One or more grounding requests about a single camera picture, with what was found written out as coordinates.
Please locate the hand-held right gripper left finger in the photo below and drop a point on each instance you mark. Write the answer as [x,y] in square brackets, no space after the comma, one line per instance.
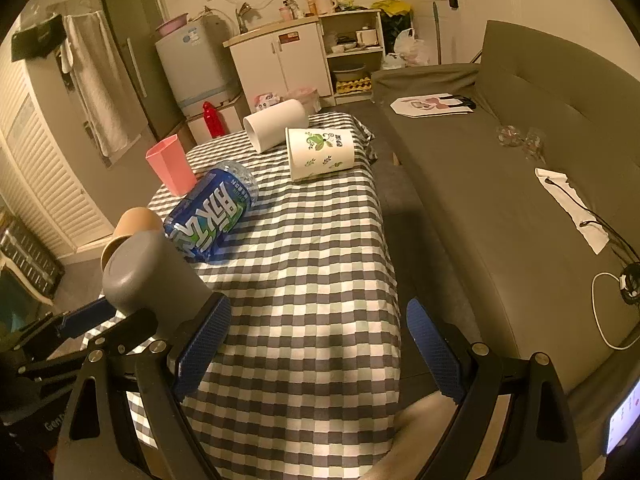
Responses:
[197,355]

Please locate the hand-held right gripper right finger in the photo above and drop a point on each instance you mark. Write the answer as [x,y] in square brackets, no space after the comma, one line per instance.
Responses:
[432,355]

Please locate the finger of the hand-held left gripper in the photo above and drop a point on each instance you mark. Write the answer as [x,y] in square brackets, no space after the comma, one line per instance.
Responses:
[130,330]
[82,321]

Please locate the grey cup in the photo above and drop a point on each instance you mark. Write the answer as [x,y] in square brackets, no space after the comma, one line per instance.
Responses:
[145,275]

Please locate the brown paper cup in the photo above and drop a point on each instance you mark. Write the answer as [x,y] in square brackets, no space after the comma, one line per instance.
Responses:
[135,222]

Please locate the pink cup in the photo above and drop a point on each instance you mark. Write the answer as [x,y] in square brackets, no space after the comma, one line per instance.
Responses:
[172,165]

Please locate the white cup with leaf print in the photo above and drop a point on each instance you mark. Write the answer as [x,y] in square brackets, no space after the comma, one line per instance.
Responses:
[320,157]

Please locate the plain white cup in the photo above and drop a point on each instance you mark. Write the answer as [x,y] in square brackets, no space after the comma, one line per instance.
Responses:
[280,122]

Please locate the dark drawer organizer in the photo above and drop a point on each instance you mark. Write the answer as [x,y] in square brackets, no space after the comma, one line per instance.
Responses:
[27,255]

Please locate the checkered tablecloth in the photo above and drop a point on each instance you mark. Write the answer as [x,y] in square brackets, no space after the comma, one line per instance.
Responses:
[300,260]

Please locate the blue label plastic bottle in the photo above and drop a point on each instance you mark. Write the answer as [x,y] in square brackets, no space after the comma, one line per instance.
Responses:
[210,215]

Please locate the white louvred cabinet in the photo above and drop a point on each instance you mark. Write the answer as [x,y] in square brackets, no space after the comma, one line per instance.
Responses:
[45,160]

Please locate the grey sofa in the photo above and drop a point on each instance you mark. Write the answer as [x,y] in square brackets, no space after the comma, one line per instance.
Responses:
[475,185]

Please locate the smartphone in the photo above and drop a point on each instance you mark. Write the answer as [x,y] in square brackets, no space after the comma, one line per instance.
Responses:
[625,420]

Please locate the white paper sheet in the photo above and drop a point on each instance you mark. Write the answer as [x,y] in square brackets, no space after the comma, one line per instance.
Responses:
[575,205]

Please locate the black power plug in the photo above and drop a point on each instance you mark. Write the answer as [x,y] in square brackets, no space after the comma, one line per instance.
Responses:
[631,282]

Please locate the red bottle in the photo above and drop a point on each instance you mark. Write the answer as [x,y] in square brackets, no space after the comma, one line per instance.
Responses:
[212,120]

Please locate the clear plastic wrapper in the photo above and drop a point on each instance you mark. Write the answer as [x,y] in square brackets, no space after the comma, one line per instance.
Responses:
[535,142]
[509,136]

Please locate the grey hanging towel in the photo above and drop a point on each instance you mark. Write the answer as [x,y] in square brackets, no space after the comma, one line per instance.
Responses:
[95,85]

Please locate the white printed paper bag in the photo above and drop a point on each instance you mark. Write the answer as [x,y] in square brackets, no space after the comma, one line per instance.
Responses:
[425,106]

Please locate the small printed box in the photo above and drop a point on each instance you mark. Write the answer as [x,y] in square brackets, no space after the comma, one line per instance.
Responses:
[266,101]

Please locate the grey refrigerator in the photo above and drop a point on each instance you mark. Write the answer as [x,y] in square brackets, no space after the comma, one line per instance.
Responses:
[135,60]

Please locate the small white washing machine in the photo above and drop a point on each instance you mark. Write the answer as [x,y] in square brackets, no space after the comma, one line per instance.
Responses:
[195,70]

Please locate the pink waste bin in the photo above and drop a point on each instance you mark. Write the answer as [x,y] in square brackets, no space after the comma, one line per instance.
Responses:
[305,99]

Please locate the yellow egg tray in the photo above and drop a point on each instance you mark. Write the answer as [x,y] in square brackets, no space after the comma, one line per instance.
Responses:
[352,86]

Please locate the grey basin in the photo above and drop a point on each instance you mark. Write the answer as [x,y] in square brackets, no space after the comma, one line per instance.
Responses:
[348,72]

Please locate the white plastic bag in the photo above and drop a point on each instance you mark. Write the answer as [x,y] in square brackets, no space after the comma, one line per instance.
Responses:
[410,49]

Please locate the pink basin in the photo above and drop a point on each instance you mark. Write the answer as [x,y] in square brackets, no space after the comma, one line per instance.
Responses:
[172,26]

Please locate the white sink cabinet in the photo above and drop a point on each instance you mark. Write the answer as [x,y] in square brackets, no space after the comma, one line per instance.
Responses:
[300,65]

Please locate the white open shelf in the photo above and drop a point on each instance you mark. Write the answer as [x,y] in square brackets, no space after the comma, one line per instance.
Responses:
[377,40]

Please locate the metal faucet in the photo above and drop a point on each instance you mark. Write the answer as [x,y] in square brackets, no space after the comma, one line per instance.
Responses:
[243,15]

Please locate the yellow plastic bag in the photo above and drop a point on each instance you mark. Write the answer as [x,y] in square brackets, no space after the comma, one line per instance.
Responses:
[395,7]

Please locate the pink kettle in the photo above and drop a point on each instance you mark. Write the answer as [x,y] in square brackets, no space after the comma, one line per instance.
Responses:
[322,2]

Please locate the black wall-mounted box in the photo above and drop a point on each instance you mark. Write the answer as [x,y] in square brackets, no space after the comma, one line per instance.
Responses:
[37,37]

